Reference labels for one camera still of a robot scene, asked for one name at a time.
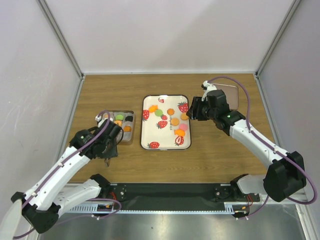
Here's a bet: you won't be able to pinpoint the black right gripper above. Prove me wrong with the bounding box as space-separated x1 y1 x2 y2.
185 96 217 121

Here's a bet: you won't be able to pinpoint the orange chocolate chip cookie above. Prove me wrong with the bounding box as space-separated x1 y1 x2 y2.
123 125 132 133

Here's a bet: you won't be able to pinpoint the round biscuit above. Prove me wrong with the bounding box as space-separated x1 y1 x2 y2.
114 120 122 127

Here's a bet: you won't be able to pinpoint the green round cookie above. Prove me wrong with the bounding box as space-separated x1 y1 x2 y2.
115 114 124 121
154 109 163 117

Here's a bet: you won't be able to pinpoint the gold tin lid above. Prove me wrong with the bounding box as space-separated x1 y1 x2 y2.
214 83 239 110

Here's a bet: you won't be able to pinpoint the metal serving tongs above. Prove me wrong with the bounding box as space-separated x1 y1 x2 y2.
102 130 124 168

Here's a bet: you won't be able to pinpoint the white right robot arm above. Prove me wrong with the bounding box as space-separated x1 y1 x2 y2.
186 89 307 202

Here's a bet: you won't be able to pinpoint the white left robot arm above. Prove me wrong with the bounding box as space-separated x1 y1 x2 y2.
11 121 122 234

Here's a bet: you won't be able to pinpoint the orange fish cookie lower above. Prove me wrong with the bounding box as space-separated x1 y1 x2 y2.
174 129 186 137

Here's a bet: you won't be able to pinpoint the orange fish cookie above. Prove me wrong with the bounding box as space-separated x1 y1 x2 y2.
148 105 158 113
174 129 186 137

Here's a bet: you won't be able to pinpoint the white strawberry tray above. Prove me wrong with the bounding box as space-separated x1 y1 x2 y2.
140 94 192 151

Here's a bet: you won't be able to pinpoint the gold cookie tin box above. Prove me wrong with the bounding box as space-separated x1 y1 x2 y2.
109 110 136 146

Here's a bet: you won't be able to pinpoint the orange fish cookie upper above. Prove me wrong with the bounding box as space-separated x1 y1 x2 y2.
148 105 158 113

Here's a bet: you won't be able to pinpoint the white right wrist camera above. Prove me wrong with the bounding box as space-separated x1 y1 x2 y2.
201 80 217 102

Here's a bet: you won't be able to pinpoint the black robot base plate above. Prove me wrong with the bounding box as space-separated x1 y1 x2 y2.
98 183 260 205

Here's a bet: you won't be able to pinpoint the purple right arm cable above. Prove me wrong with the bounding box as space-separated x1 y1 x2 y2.
207 75 320 220

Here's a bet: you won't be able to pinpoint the white cable duct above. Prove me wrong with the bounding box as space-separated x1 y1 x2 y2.
66 200 249 215

